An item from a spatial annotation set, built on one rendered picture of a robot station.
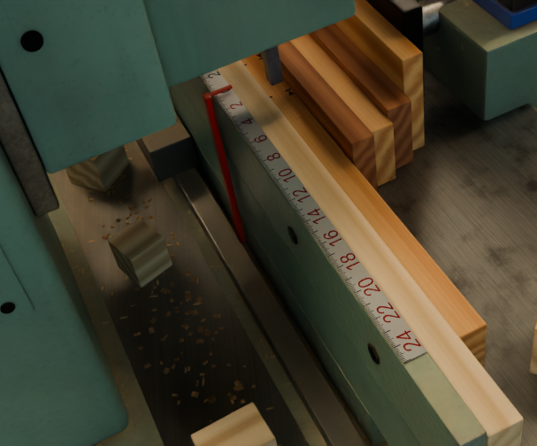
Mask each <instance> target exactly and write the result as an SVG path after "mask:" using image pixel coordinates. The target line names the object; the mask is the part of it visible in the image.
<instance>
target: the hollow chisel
mask: <svg viewBox="0 0 537 446"><path fill-rule="evenodd" d="M262 56H263V60H264V66H265V75H266V79H267V80H268V81H269V83H270V84H271V85H272V86H273V85H276V84H278V83H281V82H283V76H282V71H281V65H280V55H279V50H278V46H275V47H273V48H270V49H269V50H264V51H262Z"/></svg>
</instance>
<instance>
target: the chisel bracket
mask: <svg viewBox="0 0 537 446"><path fill-rule="evenodd" d="M143 1H144V3H145V7H146V10H147V13H148V16H149V20H150V25H151V28H152V32H153V35H154V38H155V42H156V45H157V50H158V54H159V56H160V60H161V63H162V67H163V69H164V73H165V78H166V82H167V85H168V88H170V87H173V86H175V85H178V84H180V83H182V82H185V81H189V80H191V79H194V78H195V77H198V76H201V75H203V74H206V73H209V72H211V71H214V70H216V69H219V68H221V67H223V66H226V65H230V64H232V63H234V62H237V61H239V60H242V59H244V58H247V57H250V56H253V55H255V54H257V53H259V52H262V51H264V50H269V49H270V48H273V47H275V46H278V45H280V44H282V43H285V42H289V41H291V40H294V39H295V38H298V37H301V36H303V35H307V34H309V33H311V32H314V31H317V30H319V29H321V28H323V27H327V26H330V25H332V24H334V23H337V22H339V21H342V20H344V19H348V18H350V17H352V16H353V15H355V12H356V7H355V0H143Z"/></svg>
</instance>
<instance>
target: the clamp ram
mask: <svg viewBox="0 0 537 446"><path fill-rule="evenodd" d="M365 1H366V2H368V3H369V4H370V5H371V6H372V7H373V8H374V9H375V10H376V11H377V12H379V13H380V14H381V15H382V16H383V17H384V18H385V19H386V20H387V21H389V22H390V23H391V24H392V25H393V26H394V27H395V28H396V29H397V30H398V31H399V32H401V33H402V34H403V35H404V36H405V37H406V38H407V39H408V40H409V41H410V42H412V43H413V44H414V45H415V46H416V47H417V48H418V49H419V50H420V51H422V53H423V91H424V50H423V38H424V37H427V36H429V35H432V34H435V33H437V32H438V31H439V28H440V20H439V9H440V8H441V7H442V6H444V5H446V4H450V3H453V2H455V1H457V0H422V1H419V2H417V1H416V0H365Z"/></svg>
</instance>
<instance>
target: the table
mask: <svg viewBox="0 0 537 446"><path fill-rule="evenodd" d="M169 91H170V95H171V98H172V101H173V107H174V109H175V111H176V112H177V113H178V115H179V116H180V118H181V120H182V121H183V123H184V125H185V126H186V128H187V129H188V131H189V133H191V135H192V137H193V138H194V140H195V141H196V143H197V145H198V147H199V148H200V150H201V151H202V153H203V154H204V156H205V157H206V159H207V160H208V162H209V163H210V165H211V167H212V169H213V170H214V172H215V173H216V174H217V176H218V177H219V179H220V181H221V182H222V184H223V185H224V182H223V178H222V174H221V171H220V167H219V161H218V157H217V153H216V150H215V146H214V142H213V139H212V135H211V130H210V129H209V128H208V127H207V125H206V124H205V122H204V121H203V119H202V117H201V116H200V114H199V113H198V111H197V110H196V108H195V106H194V105H193V104H192V103H191V101H190V100H189V98H188V96H187V95H186V93H185V92H184V90H183V89H182V87H181V86H180V84H178V85H175V86H173V87H170V88H169ZM424 94H425V113H424V134H425V145H424V146H422V147H420V148H418V149H415V150H414V151H413V162H412V163H409V164H407V165H404V166H402V167H400V168H397V169H395V177H396V178H395V179H393V180H391V181H389V182H386V183H384V184H382V185H379V186H378V191H379V195H380V196H381V198H382V199H383V200H384V201H385V202H386V204H387V205H388V206H389V207H390V209H391V210H392V211H393V212H394V213H395V215H396V216H397V217H398V218H399V220H400V221H401V222H402V223H403V224H404V225H405V226H406V227H407V228H408V230H409V231H410V232H411V233H412V235H413V236H414V237H415V238H416V239H417V241H418V242H419V243H420V244H421V246H422V247H423V248H424V249H425V250H426V252H427V253H428V254H429V255H430V257H431V258H432V259H433V260H434V262H435V263H436V264H437V265H438V266H439V267H440V269H442V271H443V272H444V273H445V274H446V275H447V276H448V278H449V279H450V280H451V281H452V283H453V284H454V285H455V286H456V288H457V289H458V290H459V291H460V292H461V294H462V295H463V296H464V298H465V299H466V300H467V301H468V302H469V304H470V305H471V306H472V307H473V309H474V310H475V311H476V312H477V313H478V314H479V315H480V316H481V318H482V319H483V320H484V321H485V322H486V323H487V333H486V348H485V364H484V369H485V370H486V372H487V373H488V374H489V376H490V377H491V378H492V379H493V381H494V382H495V383H496V385H497V386H498V387H499V389H500V390H501V391H502V392H503V393H504V394H505V395H506V397H507V398H508V399H509V400H510V402H511V403H512V405H513V406H514V407H515V408H516V410H517V411H518V412H519V414H520V415H521V416H522V417H523V420H524V421H523V428H522V435H521V443H520V446H537V374H533V373H530V364H531V356H532V349H533V336H534V329H535V325H536V321H537V108H536V107H535V106H534V105H532V104H524V106H525V107H526V108H524V109H522V110H519V109H518V108H516V109H514V110H511V111H508V112H505V113H504V114H502V115H499V116H497V117H495V118H492V119H490V120H483V119H481V118H480V117H479V116H477V115H476V114H475V113H474V112H473V111H472V110H471V109H470V108H469V107H468V106H467V105H466V104H465V103H463V102H462V101H461V100H460V99H459V98H458V97H457V96H456V95H455V94H454V93H453V92H452V91H451V90H449V89H448V88H447V87H446V86H445V85H444V84H443V83H442V82H441V81H440V80H439V79H438V78H437V77H435V76H434V75H433V74H432V73H431V72H430V71H429V70H428V69H427V68H426V67H425V66H424ZM225 154H226V153H225ZM226 161H227V164H228V168H229V172H230V176H231V180H232V183H233V187H234V193H235V197H236V202H237V205H238V209H239V211H240V212H241V214H242V216H243V217H244V218H245V220H246V221H247V223H248V224H249V226H250V228H251V230H252V231H253V233H254V234H255V236H256V237H257V239H258V240H259V242H260V243H261V245H262V246H263V248H264V250H265V252H266V253H267V255H268V256H269V258H270V259H271V261H272V262H273V264H274V265H275V267H276V268H277V270H278V272H279V273H280V275H281V277H282V278H283V280H284V281H285V282H286V284H287V285H288V287H289V289H290V291H291V292H292V294H293V295H294V297H295V299H296V301H297V302H298V303H299V304H300V306H301V307H302V309H303V311H304V313H305V314H306V316H307V317H308V319H309V320H310V322H311V324H312V325H313V326H314V328H315V329H316V331H317V333H318V335H319V336H320V338H321V339H322V341H323V343H324V344H325V346H326V347H327V348H328V350H329V352H330V353H331V355H332V356H333V358H334V360H335V361H336V363H337V365H338V366H339V367H340V368H341V370H342V372H343V374H344V375H345V377H346V378H347V380H348V381H349V384H350V385H351V387H352V388H353V389H354V390H355V392H356V394H357V396H358V397H359V399H360V400H361V402H362V403H363V405H364V407H365V409H366V410H367V411H368V412H369V414H370V416H371V417H372V419H373V421H374V422H375V424H376V426H377V427H378V429H379V430H380V431H381V433H382V435H383V436H384V438H385V439H386V441H387V443H388V445H389V446H421V445H420V443H419V442H418V440H417V438H416V437H415V435H414V434H413V433H412V432H411V430H410V428H409V427H408V425H407V424H406V422H405V421H404V419H403V417H402V416H401V414H400V413H399V411H398V410H397V409H396V408H395V406H394V404H393V403H392V401H391V400H390V398H389V397H388V395H387V393H386V392H385V390H384V389H383V387H382V386H381V385H380V383H379V382H378V381H377V379H376V378H375V376H374V375H373V373H372V371H371V370H370V368H369V367H368V365H367V364H366V363H365V361H364V360H363V358H362V357H361V355H360V354H359V352H358V351H357V349H356V347H355V346H354V344H353V343H352V341H351V340H350V339H349V337H348V336H347V334H346V333H345V331H344V330H343V328H342V327H341V325H340V323H339V322H338V320H337V319H336V317H335V316H334V315H333V313H332V312H331V310H330V309H329V307H328V306H327V304H326V302H325V301H324V299H323V298H322V296H321V295H320V294H319V292H318V291H317V289H316V288H315V286H314V285H313V283H312V282H311V280H310V278H309V277H308V275H307V274H306V272H305V271H304V270H303V268H302V267H301V265H300V264H299V263H298V261H297V260H296V258H295V256H294V255H293V253H292V252H291V250H290V249H289V247H288V246H287V245H286V243H285V242H284V240H283V239H282V237H281V236H280V234H279V232H278V231H277V229H276V228H275V226H274V225H273V223H272V222H271V221H270V219H269V218H268V216H267V215H266V213H265V211H264V210H263V208H262V207H261V205H260V204H259V202H258V201H257V199H256V198H255V197H254V195H253V194H252V192H251V191H250V189H249V187H248V186H247V184H246V183H245V181H244V180H243V178H242V177H241V176H240V174H239V173H238V171H237V170H236V168H235V167H234V165H233V163H232V162H231V160H230V159H229V157H228V156H227V154H226ZM224 187H225V185H224Z"/></svg>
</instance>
